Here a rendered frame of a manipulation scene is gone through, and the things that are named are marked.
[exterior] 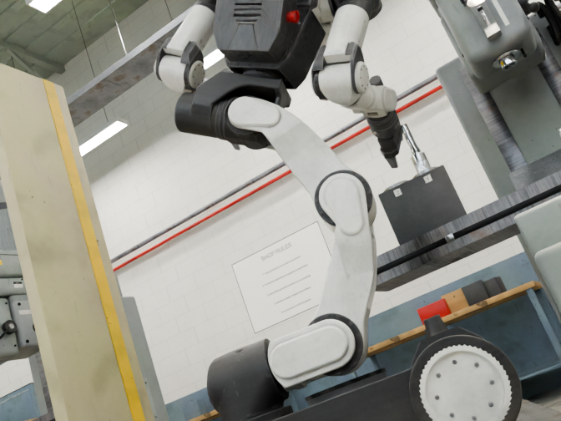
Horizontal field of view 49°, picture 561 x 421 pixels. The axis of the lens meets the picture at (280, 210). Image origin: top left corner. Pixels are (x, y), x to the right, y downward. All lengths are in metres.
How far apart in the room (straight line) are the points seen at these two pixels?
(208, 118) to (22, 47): 7.65
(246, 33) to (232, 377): 0.85
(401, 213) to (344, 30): 0.62
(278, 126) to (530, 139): 1.05
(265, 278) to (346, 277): 5.52
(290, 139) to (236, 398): 0.64
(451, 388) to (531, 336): 4.91
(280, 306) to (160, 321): 1.67
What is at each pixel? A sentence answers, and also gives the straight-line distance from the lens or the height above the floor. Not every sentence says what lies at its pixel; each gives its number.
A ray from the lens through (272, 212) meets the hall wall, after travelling 7.00.
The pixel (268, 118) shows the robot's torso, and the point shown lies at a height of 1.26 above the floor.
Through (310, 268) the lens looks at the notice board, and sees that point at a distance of 6.73.
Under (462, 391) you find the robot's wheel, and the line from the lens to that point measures 1.23.
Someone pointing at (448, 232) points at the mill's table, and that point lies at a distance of 1.83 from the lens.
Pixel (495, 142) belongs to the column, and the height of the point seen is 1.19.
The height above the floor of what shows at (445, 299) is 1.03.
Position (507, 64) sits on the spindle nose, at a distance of 2.01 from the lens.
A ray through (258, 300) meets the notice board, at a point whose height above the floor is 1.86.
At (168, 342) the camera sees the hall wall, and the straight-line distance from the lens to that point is 7.75.
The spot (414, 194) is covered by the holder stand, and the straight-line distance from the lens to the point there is 1.94.
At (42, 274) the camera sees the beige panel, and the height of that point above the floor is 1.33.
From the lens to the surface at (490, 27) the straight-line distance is 1.94.
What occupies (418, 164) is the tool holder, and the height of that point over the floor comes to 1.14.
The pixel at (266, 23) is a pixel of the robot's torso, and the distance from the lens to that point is 1.62.
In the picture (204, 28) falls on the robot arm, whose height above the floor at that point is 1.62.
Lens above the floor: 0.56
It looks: 18 degrees up
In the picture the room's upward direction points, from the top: 21 degrees counter-clockwise
